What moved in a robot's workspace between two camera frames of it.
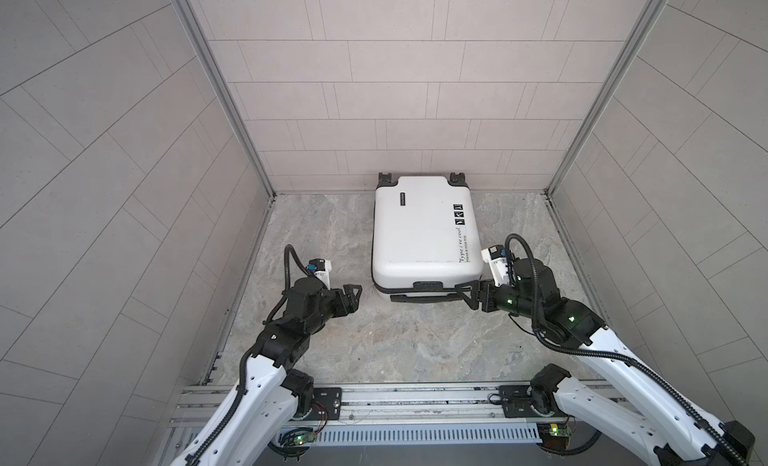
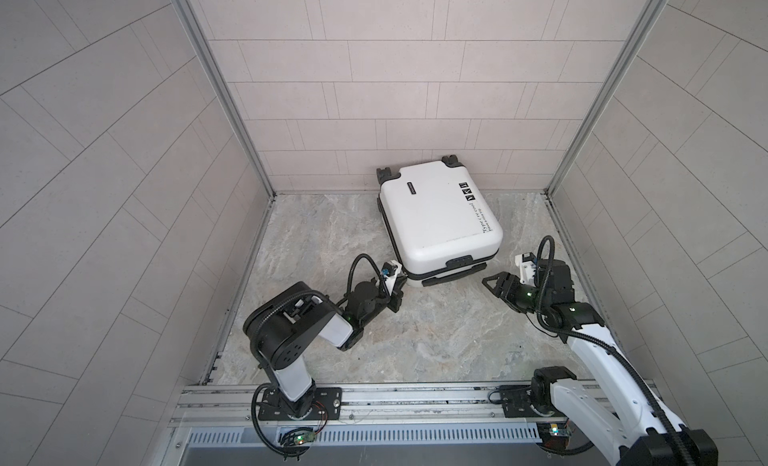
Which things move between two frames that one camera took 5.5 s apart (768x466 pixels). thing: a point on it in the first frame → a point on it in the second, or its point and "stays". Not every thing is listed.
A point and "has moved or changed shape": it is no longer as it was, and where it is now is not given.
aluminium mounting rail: [468, 415] stays
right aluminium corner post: [653, 10] stays
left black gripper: [349, 304] → [395, 298]
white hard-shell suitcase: [426, 238] has moved or changed shape
